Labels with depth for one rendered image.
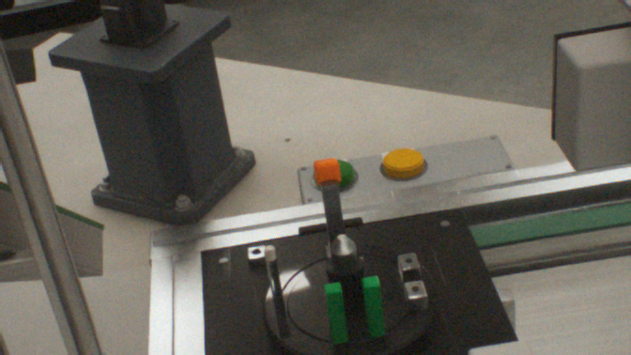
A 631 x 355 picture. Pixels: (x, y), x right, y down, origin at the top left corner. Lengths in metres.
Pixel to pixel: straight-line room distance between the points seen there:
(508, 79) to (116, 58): 2.18
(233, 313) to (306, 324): 0.08
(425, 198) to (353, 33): 2.57
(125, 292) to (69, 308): 0.33
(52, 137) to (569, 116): 0.90
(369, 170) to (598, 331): 0.28
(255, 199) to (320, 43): 2.33
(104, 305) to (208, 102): 0.25
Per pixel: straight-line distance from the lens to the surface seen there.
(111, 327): 1.02
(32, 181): 0.66
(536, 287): 0.90
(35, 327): 1.05
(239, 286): 0.85
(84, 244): 0.83
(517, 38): 3.37
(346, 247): 0.75
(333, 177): 0.79
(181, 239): 0.94
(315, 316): 0.78
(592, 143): 0.59
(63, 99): 1.46
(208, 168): 1.14
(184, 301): 0.86
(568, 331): 0.86
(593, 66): 0.56
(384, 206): 0.94
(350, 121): 1.27
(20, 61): 0.73
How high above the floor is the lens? 1.50
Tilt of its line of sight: 33 degrees down
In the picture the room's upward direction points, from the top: 8 degrees counter-clockwise
